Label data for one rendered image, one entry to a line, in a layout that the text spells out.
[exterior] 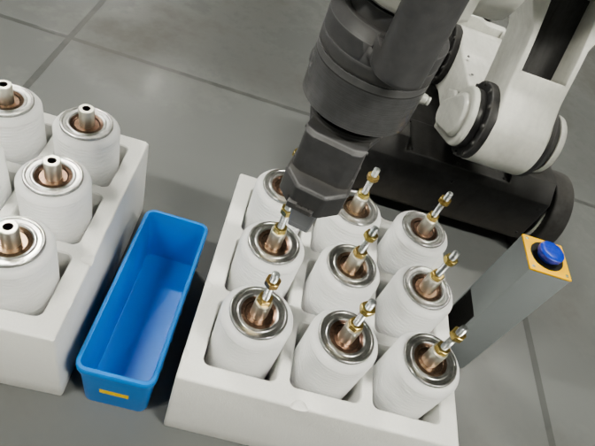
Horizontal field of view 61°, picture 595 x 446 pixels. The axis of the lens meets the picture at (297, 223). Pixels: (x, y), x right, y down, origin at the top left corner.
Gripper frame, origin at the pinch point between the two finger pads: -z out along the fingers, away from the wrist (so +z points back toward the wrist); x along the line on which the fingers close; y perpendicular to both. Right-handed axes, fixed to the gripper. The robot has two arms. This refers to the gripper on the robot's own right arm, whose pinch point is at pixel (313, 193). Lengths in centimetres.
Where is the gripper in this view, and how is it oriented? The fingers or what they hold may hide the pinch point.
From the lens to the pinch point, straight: 47.5
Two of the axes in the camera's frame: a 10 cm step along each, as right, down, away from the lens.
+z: 2.8, -6.3, -7.3
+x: -3.3, 6.5, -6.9
